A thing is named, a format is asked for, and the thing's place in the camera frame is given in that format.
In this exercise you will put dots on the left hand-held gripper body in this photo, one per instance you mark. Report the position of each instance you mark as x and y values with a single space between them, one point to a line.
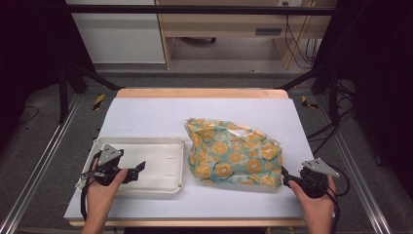
109 155

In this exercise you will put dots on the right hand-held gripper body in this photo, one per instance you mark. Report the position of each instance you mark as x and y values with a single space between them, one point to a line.
316 169

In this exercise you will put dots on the white plastic tray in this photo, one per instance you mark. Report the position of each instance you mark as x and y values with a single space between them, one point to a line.
159 162

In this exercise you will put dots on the floral fabric bag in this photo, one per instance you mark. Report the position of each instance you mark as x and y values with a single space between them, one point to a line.
233 152

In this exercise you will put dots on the person's right hand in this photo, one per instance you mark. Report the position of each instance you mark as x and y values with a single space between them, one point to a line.
316 209

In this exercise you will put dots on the person's left hand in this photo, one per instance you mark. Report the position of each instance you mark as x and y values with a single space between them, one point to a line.
100 198

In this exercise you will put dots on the white table mat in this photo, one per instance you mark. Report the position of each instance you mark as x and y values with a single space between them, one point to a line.
156 117

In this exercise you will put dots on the yellow-black tape strip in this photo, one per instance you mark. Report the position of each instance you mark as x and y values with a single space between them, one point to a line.
307 103
99 101

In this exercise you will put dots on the black metal stand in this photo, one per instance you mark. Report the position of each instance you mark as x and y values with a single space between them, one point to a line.
64 97
332 97

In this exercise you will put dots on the wooden table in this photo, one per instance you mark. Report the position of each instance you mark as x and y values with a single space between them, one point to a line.
201 93

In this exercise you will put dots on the white cabinet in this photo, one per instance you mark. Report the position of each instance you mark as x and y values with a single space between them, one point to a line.
120 35

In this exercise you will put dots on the black curtain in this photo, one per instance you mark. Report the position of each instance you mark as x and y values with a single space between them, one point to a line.
380 65
29 48

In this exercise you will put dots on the light wooden desk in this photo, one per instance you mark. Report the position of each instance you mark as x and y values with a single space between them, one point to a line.
220 24

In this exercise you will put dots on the aluminium floor rail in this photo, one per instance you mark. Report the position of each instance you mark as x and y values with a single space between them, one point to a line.
42 159
357 169

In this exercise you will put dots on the black frame crossbeam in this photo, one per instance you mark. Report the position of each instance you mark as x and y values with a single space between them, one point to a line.
195 9

